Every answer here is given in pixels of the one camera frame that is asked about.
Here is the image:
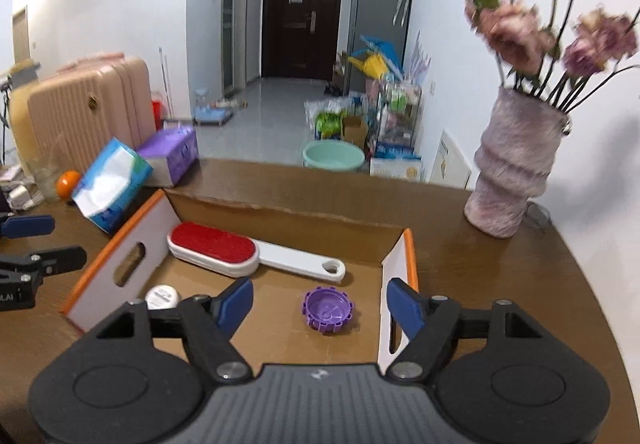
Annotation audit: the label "black wire glasses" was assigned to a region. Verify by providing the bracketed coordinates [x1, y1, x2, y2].
[523, 200, 552, 230]

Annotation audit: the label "pink ribbed vase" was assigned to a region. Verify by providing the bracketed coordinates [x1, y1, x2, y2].
[464, 88, 570, 239]

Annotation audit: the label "red cardboard box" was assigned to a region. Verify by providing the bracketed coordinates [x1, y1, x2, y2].
[62, 190, 418, 368]

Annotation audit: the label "yellow watering can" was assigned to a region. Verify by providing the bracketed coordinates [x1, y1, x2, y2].
[347, 53, 390, 80]

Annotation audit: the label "dried pink roses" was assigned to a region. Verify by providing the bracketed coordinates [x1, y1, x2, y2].
[464, 0, 639, 114]

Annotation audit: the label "yellow thermos bottle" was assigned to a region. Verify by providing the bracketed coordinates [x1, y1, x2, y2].
[9, 58, 40, 170]

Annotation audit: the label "green plastic basin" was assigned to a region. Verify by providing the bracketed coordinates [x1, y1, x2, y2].
[303, 140, 364, 172]

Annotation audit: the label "pink suitcase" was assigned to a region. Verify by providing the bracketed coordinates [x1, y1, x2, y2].
[27, 53, 156, 172]

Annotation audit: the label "grey refrigerator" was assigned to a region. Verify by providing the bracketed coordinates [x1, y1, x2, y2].
[348, 0, 419, 98]

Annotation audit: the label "blue tissue pack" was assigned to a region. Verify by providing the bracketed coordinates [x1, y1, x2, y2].
[72, 138, 152, 234]

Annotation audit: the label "purple bottle cap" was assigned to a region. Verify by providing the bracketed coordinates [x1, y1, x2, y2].
[302, 287, 354, 334]

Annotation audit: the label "dark entrance door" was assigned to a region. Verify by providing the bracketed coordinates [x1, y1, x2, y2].
[262, 0, 341, 81]

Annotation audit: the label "purple tissue box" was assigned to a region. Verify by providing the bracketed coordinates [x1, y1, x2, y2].
[137, 126, 198, 188]

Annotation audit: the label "clear glass cup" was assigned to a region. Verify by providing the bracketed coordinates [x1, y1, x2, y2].
[28, 133, 70, 204]

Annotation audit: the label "red white lint brush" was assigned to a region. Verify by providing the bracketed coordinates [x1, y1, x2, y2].
[167, 222, 346, 284]

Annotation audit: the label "orange fruit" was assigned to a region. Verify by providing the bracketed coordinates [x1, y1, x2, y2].
[55, 170, 82, 202]

